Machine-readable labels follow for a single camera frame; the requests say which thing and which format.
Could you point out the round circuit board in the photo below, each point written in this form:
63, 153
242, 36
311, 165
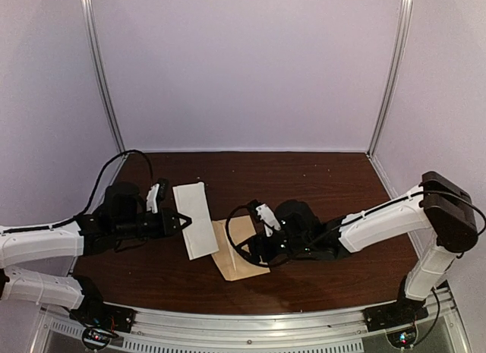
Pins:
95, 339
402, 338

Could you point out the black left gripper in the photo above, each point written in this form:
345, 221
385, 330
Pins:
165, 225

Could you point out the left round circuit board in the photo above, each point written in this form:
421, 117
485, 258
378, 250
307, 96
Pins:
95, 339

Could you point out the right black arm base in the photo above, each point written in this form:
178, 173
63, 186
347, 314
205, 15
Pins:
400, 312

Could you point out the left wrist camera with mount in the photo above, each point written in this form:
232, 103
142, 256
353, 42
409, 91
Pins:
157, 194

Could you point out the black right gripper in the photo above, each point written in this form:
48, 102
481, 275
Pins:
257, 242

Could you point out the front aluminium slotted rail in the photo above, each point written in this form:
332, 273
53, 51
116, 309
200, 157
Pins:
342, 330

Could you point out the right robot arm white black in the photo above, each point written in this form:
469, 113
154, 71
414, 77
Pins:
292, 231

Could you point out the right aluminium frame post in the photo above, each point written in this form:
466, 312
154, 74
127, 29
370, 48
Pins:
401, 37

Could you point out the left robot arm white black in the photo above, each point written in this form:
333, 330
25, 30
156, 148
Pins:
124, 215

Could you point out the right round circuit board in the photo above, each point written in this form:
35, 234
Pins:
402, 338

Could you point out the aluminium frame post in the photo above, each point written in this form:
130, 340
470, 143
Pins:
100, 73
401, 37

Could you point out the left aluminium frame post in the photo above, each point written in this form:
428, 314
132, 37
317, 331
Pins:
100, 73

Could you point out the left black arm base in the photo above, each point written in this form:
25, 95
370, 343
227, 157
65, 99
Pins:
94, 311

